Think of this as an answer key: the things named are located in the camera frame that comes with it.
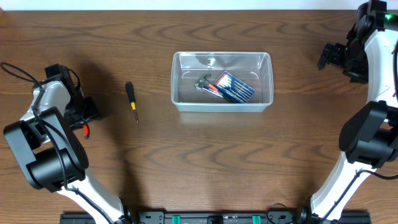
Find red-handled pliers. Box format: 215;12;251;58
83;124;90;139

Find blue precision screwdriver set case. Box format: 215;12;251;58
215;71;256;103

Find chrome combination wrench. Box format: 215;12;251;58
195;82;223;98

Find small red-handled claw hammer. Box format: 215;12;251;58
195;74;234;103

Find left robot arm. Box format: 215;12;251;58
3;63;135;223

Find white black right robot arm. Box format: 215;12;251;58
295;1;397;223

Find clear plastic container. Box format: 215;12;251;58
171;52;274;112

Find black yellow screwdriver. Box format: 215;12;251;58
125;82;139;124

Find black mounting rail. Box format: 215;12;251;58
59;210;372;224

